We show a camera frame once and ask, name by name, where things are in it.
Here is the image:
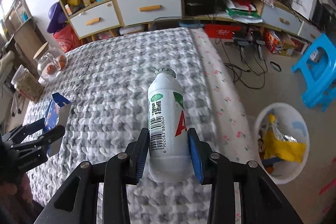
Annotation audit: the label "purple plastic object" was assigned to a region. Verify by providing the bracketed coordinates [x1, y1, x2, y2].
[47, 2, 69, 33]

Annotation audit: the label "black box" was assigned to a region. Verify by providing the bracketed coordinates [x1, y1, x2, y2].
[184, 0, 224, 17]

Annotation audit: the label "glass jar with grains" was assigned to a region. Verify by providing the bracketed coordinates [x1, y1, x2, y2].
[11, 65, 44, 103]

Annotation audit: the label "low wooden cabinet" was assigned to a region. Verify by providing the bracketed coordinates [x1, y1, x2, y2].
[181, 0, 324, 42]

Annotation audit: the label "black handheld device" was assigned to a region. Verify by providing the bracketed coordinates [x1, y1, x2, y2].
[252, 31, 266, 60]
[233, 39, 252, 62]

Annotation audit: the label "cherry print mattress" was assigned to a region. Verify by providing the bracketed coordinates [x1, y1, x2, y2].
[190, 28, 259, 224]

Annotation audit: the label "red cardboard box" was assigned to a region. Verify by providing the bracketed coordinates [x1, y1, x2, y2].
[204, 24, 241, 39]

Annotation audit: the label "brown cardboard box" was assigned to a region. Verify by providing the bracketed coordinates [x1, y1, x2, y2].
[280, 37, 308, 57]

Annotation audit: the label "blue paper box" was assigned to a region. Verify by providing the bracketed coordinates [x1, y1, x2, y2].
[44, 93, 72, 157]

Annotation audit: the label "blue plastic stool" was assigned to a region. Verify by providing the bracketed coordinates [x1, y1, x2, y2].
[291, 34, 336, 112]

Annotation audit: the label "white drink bottle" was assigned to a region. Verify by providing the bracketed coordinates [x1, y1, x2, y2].
[147, 67, 189, 183]

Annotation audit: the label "black appliance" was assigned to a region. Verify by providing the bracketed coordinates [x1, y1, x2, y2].
[312, 1, 336, 31]

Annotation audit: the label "grey quilted blanket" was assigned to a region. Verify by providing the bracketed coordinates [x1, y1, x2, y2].
[26, 27, 242, 224]

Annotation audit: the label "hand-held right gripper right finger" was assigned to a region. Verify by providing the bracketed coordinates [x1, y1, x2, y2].
[187, 128, 305, 224]

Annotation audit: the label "white paper sheet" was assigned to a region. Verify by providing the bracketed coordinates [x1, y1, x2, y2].
[291, 0, 319, 19]

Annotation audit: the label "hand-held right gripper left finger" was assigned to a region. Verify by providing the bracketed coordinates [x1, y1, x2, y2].
[33, 127, 150, 224]

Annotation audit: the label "yellow foil bag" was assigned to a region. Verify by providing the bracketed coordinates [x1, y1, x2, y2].
[263, 114, 307, 163]

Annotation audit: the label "red plastic bag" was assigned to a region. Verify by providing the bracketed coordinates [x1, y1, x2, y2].
[53, 25, 82, 53]

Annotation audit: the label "glass jar with oranges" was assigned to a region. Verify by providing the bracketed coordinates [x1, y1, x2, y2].
[34, 42, 68, 82]

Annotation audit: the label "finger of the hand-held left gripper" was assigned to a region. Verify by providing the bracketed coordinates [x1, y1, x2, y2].
[39, 124, 66, 158]
[7, 117, 47, 144]

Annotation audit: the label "green and white package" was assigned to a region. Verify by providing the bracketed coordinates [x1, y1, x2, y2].
[225, 7, 261, 19]

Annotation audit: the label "colourful snack box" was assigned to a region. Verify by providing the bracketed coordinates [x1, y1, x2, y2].
[265, 29, 287, 54]

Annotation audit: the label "white plastic basin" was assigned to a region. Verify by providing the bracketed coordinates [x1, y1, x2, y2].
[254, 103, 311, 186]

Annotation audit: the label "black cables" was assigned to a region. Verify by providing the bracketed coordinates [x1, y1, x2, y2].
[215, 35, 268, 89]

